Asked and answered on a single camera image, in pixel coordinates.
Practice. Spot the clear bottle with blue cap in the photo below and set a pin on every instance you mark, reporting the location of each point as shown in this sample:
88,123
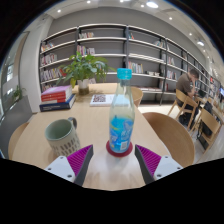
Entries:
121,123

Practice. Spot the white booklet with patterned cover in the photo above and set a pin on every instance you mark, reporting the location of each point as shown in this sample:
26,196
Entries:
100,100

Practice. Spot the grey bookshelf unit with books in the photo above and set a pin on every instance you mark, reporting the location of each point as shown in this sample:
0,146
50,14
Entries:
146,50

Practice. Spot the round-backed wooden chair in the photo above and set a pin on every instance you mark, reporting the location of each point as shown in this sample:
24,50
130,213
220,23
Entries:
137,96
170,136

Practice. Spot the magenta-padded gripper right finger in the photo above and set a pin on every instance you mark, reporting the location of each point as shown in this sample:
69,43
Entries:
167,165

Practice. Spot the red book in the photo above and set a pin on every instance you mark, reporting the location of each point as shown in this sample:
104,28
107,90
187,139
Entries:
56,97

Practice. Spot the black backpack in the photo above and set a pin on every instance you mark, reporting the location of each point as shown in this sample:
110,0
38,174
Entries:
206,111

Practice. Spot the flat round red coaster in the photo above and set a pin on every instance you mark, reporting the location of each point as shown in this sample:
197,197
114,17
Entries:
111,152

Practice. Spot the dark blue book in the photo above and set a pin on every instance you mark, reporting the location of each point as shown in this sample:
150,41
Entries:
58,106

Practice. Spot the group of wooden slat chairs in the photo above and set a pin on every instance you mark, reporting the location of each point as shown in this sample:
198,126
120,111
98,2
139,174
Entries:
208,123

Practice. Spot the small potted plant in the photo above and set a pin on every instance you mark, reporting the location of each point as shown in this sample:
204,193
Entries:
17,93

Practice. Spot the pale green patterned mug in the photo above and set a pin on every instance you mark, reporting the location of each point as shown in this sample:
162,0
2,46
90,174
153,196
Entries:
61,135

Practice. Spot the person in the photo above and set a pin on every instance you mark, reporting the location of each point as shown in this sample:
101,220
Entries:
184,85

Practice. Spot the leafy green potted plant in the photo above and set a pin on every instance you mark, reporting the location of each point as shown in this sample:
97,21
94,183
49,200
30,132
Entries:
83,68

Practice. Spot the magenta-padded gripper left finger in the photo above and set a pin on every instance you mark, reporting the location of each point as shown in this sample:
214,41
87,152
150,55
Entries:
60,166

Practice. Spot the group of ceiling lights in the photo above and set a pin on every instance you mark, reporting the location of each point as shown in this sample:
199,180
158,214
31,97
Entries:
152,4

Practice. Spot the pink book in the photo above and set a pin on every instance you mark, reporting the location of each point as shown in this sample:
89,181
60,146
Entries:
56,90

